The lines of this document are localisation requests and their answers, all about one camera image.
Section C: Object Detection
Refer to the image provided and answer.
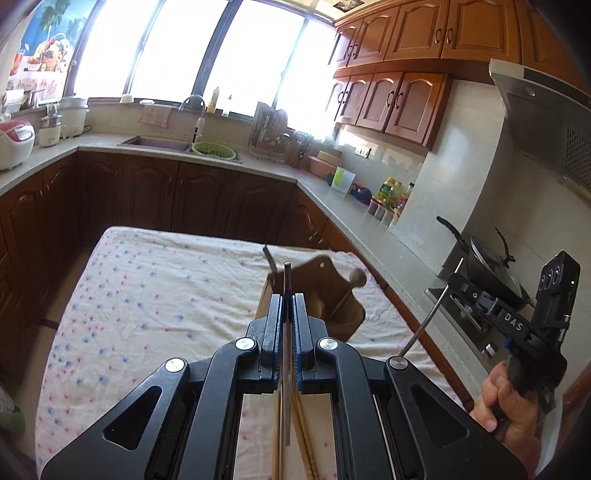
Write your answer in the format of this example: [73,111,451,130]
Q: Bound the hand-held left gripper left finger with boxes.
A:
[41,294,284,480]

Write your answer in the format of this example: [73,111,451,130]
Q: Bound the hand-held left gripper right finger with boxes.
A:
[292,294,528,480]

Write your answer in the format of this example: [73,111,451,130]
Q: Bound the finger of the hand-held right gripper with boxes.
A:
[449,274,494,302]
[454,295,491,335]

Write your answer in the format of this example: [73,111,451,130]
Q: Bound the steel chopstick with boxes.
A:
[400,257,465,358]
[283,261,295,445]

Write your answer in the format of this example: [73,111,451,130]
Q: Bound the wooden utensil holder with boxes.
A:
[255,251,369,344]

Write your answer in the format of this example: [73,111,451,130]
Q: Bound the person's right forearm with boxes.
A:
[503,440,563,479]

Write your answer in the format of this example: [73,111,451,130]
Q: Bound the person's right hand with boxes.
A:
[470,360,552,446]

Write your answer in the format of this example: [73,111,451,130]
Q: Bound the gas stove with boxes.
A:
[427,286,509,370]

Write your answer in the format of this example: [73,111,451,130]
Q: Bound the black wok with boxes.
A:
[436,216,536,311]

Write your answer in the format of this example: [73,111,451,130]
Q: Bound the glass wok lid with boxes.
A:
[470,226,523,289]

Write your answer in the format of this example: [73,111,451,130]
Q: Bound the small round-headed spoon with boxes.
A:
[330,268,369,321]

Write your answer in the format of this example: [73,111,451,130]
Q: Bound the spice jar set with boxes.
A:
[368,199,399,227]

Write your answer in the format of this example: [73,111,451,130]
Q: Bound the floral tablecloth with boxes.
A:
[36,225,472,480]

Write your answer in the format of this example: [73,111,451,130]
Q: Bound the green translucent cup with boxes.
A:
[331,167,356,197]

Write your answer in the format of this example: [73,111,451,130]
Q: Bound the pink lidded container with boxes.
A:
[308,150,343,177]

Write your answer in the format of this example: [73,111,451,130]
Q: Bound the knife block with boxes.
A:
[288,131,315,169]

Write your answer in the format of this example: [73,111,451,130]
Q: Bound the steel range hood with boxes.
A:
[488,59,591,206]

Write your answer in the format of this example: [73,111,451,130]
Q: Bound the wooden lower cabinets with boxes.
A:
[0,150,333,384]

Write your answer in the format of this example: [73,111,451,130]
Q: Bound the wooden cabinets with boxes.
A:
[0,150,333,384]
[329,0,591,151]

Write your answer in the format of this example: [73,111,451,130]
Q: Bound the green colander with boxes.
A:
[191,141,237,159]

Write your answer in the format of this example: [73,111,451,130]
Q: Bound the metal dish rack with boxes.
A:
[249,102,291,163]

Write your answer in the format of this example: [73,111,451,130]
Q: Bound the chrome faucet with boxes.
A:
[178,95,207,143]

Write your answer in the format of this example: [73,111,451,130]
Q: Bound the kitchen sink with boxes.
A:
[117,135,192,153]

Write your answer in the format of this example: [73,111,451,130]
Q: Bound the wooden upper cabinets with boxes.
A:
[329,0,591,151]

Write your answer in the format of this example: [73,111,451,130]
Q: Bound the hanging pink towel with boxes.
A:
[139,105,171,128]

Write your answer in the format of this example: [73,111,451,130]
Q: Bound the kitchen window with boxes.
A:
[69,0,340,139]

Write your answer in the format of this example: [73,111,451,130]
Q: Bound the large white electric cooker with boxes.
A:
[59,96,89,138]

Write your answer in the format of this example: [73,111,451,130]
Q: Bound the white food steamer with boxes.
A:
[38,104,63,148]

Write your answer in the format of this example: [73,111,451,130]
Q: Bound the pink white rice cooker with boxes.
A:
[0,119,36,171]

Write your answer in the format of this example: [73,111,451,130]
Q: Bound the tropical fruit wall poster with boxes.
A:
[7,0,100,109]

